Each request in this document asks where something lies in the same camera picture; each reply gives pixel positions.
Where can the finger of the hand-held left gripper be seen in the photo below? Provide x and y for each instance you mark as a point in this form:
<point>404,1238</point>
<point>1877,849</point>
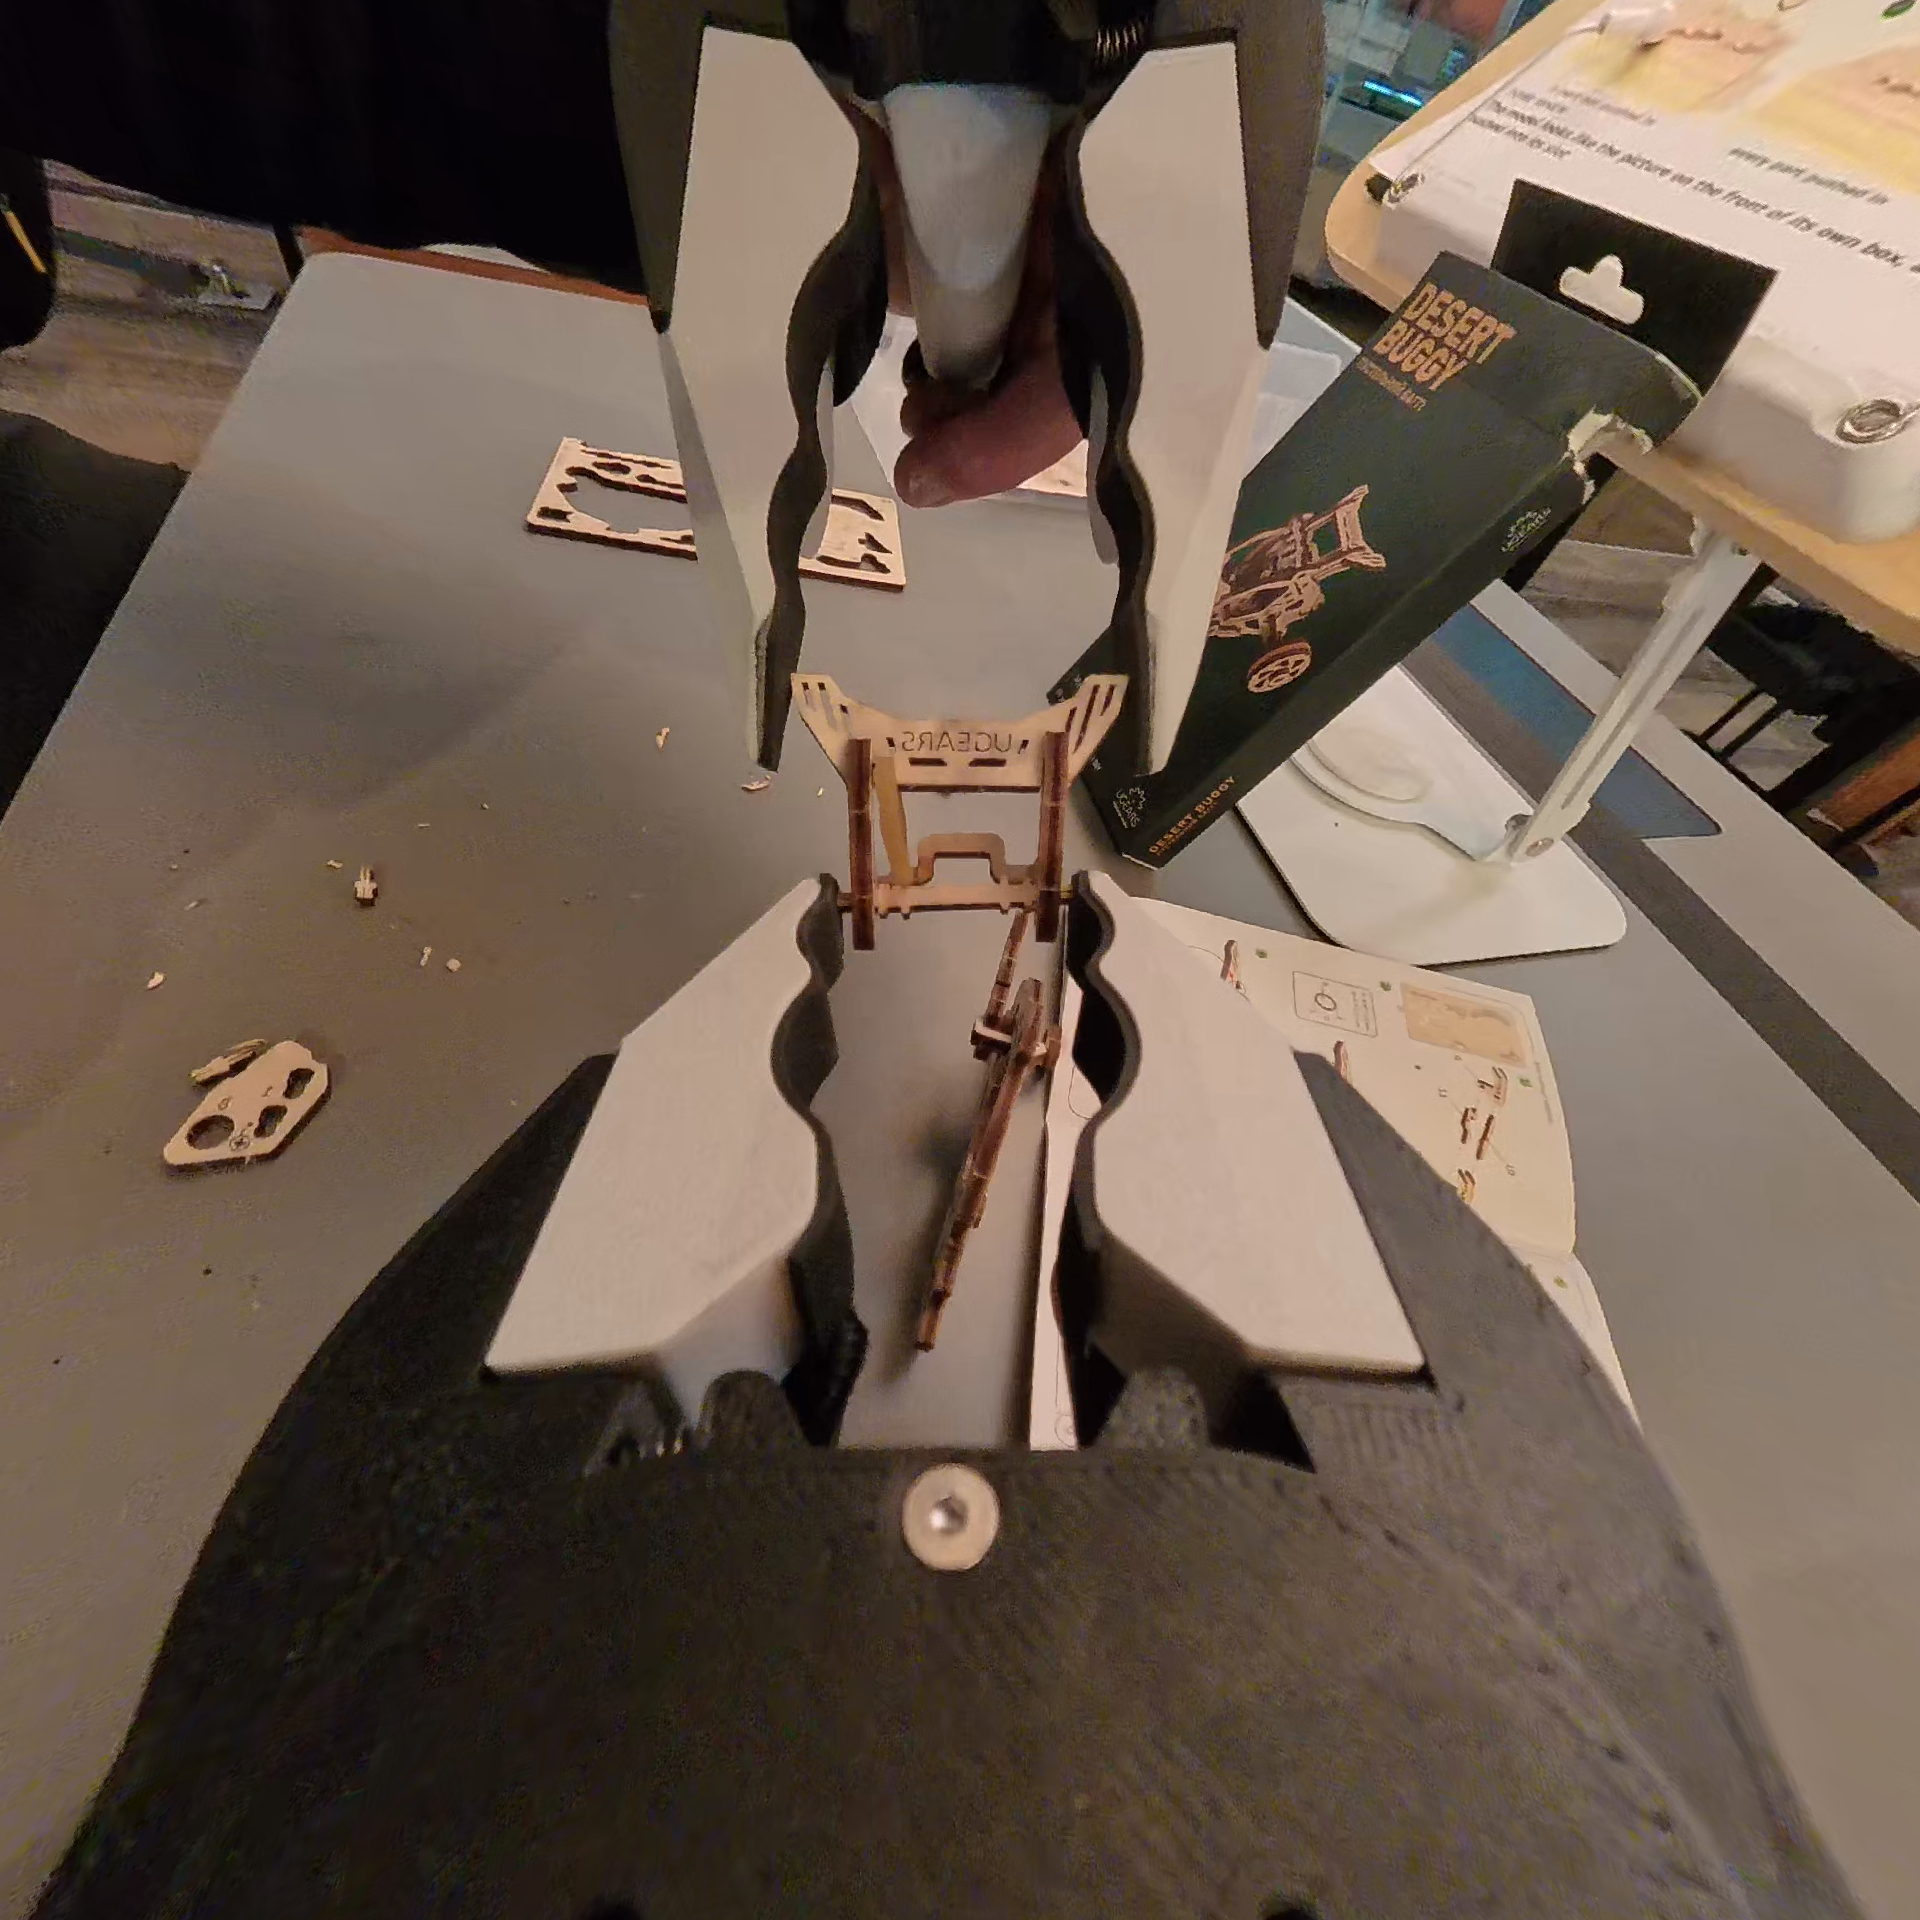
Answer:
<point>1185,300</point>
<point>735,300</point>

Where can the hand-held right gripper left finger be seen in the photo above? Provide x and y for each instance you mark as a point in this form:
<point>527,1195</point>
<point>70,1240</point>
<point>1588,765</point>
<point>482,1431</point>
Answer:
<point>662,1172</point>

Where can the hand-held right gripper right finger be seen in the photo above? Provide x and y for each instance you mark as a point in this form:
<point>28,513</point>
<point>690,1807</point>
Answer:
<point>1230,1172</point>

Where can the dark wooden model side part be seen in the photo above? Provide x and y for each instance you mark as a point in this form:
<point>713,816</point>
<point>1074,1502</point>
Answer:
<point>998,1110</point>

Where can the pale wooden model frame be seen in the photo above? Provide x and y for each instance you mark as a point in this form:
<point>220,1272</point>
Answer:
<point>962,743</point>

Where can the wooden parts sheet piece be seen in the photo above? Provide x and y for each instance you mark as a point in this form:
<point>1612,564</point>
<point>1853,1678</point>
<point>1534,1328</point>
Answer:
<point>1062,476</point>

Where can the punched-out wooden parts sheet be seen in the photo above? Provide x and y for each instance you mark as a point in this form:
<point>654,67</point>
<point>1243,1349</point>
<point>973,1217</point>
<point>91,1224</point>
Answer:
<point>615,511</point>

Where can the model instruction booklet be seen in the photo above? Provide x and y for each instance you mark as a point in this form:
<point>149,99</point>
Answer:
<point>1442,1051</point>

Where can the dark green model kit box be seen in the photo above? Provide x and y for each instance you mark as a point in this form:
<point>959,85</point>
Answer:
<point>1349,524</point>

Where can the person's left hand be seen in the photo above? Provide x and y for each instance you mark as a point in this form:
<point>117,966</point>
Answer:
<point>983,443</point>

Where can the clear plastic container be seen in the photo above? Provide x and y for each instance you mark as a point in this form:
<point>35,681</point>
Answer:
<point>1302,376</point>

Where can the light wooden side table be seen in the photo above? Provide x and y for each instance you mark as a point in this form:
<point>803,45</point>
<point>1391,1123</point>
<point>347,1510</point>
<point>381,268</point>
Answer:
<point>1359,225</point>

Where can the white metal stand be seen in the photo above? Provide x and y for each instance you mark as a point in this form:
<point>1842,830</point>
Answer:
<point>1500,916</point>

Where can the wooden offcut plate with holes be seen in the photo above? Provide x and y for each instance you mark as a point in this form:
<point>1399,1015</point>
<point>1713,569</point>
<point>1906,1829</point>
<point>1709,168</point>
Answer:
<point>249,1110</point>

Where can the white printed instruction sheet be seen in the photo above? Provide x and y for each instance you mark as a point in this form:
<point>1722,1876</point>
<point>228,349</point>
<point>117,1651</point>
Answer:
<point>1725,150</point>

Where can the blue mat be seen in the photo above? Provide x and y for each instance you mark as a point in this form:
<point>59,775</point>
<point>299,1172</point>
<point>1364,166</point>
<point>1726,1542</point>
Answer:
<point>1665,787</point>

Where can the black bag with yellow zipper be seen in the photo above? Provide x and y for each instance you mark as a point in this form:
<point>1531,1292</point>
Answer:
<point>20,255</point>

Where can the black chair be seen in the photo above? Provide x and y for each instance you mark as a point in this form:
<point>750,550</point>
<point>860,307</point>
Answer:
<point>76,600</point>

